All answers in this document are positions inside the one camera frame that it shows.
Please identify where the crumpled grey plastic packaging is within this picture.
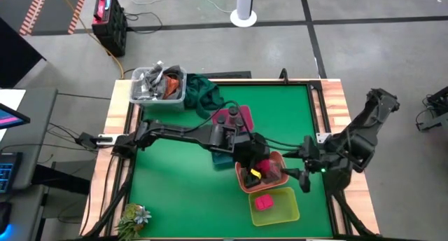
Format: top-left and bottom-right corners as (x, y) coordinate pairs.
(132, 60), (167, 101)

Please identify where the orange cloth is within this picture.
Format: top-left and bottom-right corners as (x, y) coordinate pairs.
(163, 75), (183, 99)

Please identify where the black floor cable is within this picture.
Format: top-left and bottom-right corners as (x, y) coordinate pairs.
(124, 11), (164, 34)

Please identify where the succulent plant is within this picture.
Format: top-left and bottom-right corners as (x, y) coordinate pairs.
(116, 202), (153, 240)

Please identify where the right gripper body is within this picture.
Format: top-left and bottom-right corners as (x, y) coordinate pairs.
(300, 135), (328, 175)

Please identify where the black computer mouse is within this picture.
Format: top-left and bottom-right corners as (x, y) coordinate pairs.
(0, 201), (12, 235)

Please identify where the blue plastic tray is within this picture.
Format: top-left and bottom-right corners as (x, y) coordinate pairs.
(211, 151), (236, 167)

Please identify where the yellow plastic tray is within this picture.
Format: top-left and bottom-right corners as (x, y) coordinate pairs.
(248, 186), (301, 227)

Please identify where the white pole base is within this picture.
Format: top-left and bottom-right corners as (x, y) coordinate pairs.
(230, 0), (258, 28)

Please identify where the pink spice box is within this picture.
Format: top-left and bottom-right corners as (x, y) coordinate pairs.
(254, 194), (275, 212)

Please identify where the black equipment with cables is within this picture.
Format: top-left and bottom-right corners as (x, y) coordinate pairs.
(415, 85), (448, 132)

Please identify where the backlit keyboard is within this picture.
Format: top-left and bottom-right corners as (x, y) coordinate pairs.
(0, 151), (22, 195)

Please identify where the yellow floor cable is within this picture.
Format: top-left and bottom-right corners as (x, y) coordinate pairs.
(57, 0), (125, 79)

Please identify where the orange plastic tray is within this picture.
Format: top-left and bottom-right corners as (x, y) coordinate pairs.
(234, 151), (291, 194)

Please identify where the clear plastic storage bin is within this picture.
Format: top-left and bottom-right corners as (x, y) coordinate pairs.
(129, 66), (188, 112)

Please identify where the black left wrist camera cable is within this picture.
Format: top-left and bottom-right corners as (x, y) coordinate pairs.
(185, 99), (256, 137)

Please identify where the dark green cloth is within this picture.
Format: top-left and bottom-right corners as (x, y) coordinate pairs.
(183, 74), (225, 120)

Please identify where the white paper sheet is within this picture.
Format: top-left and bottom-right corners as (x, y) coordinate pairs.
(0, 88), (27, 111)

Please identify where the computer monitor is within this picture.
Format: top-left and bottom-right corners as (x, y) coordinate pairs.
(0, 102), (32, 130)

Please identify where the black and red power station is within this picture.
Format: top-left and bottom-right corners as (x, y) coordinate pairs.
(92, 0), (128, 57)

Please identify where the magenta plastic tray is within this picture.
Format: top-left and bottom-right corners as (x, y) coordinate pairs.
(211, 104), (256, 133)

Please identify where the grey desk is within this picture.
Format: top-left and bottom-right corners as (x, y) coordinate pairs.
(0, 88), (59, 241)

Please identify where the black partition panel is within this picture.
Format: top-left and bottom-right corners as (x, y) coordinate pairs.
(0, 16), (47, 88)

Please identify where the dark red spice box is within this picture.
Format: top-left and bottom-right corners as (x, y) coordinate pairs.
(257, 159), (273, 175)

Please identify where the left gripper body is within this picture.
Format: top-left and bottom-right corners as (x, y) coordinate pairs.
(237, 131), (271, 169)

